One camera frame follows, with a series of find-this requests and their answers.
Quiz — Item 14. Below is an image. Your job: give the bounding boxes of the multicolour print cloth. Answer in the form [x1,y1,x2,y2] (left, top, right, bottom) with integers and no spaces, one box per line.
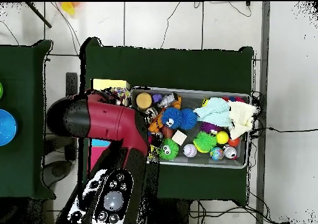
[108,87,132,107]

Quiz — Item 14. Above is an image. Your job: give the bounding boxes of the white toy baseball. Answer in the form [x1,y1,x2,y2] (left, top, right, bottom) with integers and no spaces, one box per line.
[183,143,198,158]

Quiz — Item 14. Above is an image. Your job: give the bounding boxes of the small wooden cube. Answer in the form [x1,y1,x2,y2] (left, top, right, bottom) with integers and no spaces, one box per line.
[171,130,188,146]

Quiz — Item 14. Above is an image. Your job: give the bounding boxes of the globe print ball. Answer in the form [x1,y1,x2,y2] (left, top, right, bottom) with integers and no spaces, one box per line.
[209,146,225,161]

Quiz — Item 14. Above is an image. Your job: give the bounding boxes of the brown toy football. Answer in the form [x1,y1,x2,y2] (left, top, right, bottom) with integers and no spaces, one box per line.
[161,126,175,140]

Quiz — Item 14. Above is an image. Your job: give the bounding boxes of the blue spiky ball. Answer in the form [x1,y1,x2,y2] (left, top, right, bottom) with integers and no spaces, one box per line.
[161,107,182,129]
[178,109,199,130]

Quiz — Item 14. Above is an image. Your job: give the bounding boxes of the black rod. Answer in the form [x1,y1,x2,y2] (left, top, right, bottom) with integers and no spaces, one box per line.
[24,2,53,29]

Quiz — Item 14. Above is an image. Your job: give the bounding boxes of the yellow ball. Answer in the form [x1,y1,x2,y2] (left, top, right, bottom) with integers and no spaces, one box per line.
[216,130,230,145]

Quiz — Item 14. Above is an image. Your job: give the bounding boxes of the shallow clear mesh bin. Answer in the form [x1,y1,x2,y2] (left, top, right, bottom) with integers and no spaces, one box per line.
[130,87,251,170]

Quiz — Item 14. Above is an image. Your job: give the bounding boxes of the large light green spiky ball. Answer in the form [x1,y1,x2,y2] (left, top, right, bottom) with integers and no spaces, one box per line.
[193,131,217,153]

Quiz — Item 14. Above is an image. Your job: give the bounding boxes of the green cloth side table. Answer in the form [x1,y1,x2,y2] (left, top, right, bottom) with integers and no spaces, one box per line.
[0,39,55,200]

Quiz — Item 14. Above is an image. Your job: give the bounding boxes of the orange plastic toy brick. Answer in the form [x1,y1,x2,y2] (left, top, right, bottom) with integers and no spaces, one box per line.
[148,112,166,133]

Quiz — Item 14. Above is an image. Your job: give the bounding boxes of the mint green cloth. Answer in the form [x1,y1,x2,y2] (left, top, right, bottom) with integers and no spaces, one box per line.
[193,97,234,128]

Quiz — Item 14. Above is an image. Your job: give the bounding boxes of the wooden box with three holes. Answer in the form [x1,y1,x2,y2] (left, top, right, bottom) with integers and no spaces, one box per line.
[88,78,132,181]

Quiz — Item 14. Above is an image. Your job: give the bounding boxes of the yellow floor object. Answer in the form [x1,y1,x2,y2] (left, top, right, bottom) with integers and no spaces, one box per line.
[60,2,78,16]

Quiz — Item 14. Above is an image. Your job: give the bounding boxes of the black chair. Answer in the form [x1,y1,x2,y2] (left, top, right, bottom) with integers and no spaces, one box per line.
[43,72,80,187]

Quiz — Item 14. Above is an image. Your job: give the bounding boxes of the orange red ball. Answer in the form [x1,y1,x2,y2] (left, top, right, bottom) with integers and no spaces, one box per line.
[227,137,241,148]

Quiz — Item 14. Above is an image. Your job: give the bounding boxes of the peach orange ball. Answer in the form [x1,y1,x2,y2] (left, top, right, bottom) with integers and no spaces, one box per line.
[136,92,153,110]

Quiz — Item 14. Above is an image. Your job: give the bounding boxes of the cream yellow cloth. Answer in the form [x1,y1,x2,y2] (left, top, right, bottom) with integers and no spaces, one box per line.
[228,101,260,140]

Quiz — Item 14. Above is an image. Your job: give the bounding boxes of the blue round disc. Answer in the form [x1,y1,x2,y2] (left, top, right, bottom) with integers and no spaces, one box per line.
[0,109,18,146]

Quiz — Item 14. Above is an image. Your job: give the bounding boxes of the grey metal beam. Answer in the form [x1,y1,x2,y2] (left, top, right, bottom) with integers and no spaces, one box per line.
[255,1,271,224]

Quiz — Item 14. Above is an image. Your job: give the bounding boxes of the black cable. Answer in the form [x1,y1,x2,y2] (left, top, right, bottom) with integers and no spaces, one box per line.
[250,91,318,140]
[160,1,182,50]

